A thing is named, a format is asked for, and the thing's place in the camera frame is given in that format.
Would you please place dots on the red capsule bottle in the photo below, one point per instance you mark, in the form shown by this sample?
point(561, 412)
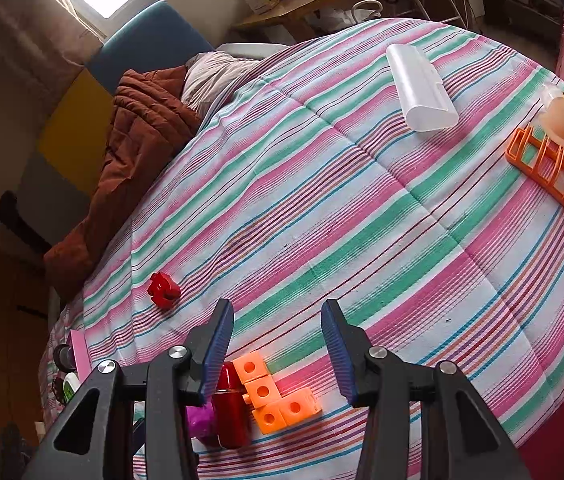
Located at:
point(232, 410)

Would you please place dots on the magenta plastic toy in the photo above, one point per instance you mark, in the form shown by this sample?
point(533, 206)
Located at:
point(202, 422)

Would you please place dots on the dark round item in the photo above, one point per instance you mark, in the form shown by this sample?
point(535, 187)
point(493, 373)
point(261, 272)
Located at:
point(63, 356)

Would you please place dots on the beige pillow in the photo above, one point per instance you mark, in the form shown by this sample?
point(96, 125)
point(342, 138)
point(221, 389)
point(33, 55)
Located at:
point(217, 80)

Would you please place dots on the brown quilt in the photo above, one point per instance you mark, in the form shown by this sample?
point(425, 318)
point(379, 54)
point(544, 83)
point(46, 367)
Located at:
point(132, 160)

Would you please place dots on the beige curtain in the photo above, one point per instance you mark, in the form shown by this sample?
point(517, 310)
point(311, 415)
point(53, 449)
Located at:
point(32, 20)

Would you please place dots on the striped bedsheet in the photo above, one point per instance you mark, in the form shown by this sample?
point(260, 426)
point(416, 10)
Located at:
point(337, 200)

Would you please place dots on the colour-block padded headboard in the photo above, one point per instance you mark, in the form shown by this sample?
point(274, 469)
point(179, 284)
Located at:
point(67, 125)

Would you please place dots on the pink box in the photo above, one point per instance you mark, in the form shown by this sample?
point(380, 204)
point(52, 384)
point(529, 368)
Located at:
point(81, 355)

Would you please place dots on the orange linked cubes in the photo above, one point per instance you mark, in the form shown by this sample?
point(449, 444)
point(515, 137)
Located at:
point(267, 395)

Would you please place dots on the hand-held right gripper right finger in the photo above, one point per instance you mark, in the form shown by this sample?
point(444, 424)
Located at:
point(339, 355)

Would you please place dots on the orange plastic rack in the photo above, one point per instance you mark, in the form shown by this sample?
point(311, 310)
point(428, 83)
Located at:
point(519, 147)

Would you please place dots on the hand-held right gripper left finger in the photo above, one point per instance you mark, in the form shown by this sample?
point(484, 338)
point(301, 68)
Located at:
point(217, 355)

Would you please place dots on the wooden desk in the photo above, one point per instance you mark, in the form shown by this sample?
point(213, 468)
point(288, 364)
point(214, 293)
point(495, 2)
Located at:
point(312, 2)

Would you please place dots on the red toy block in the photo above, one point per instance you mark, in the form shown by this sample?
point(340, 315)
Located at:
point(163, 290)

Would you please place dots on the translucent white case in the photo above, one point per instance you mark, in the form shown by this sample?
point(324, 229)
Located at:
point(421, 87)

